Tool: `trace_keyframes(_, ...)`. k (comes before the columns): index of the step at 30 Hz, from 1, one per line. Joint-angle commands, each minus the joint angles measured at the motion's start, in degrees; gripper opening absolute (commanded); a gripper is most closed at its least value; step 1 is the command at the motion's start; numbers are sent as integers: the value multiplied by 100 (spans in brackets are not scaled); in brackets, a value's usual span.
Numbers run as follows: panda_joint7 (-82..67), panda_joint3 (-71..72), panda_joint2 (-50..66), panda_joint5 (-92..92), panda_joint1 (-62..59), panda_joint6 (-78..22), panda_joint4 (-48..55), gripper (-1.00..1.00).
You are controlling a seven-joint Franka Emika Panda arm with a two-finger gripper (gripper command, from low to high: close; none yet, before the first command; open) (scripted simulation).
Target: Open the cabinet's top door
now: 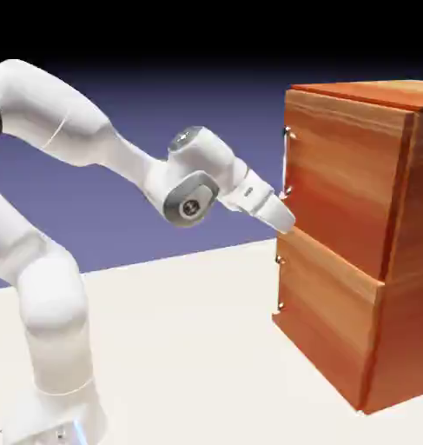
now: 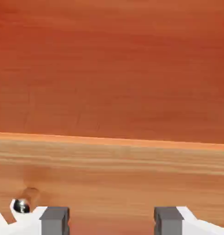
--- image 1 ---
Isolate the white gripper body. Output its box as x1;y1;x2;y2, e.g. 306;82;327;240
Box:
254;193;296;235

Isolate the tall orange wooden door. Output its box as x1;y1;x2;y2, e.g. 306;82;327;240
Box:
281;89;416;281

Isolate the short orange wooden door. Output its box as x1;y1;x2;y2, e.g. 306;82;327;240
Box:
272;226;386;413

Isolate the orange wooden cabinet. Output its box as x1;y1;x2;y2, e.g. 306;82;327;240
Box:
272;80;423;415

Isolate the long silver door handle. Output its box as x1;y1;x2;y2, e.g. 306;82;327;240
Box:
279;126;298;203

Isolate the short silver door handle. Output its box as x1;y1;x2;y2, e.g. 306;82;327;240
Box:
274;255;286;312

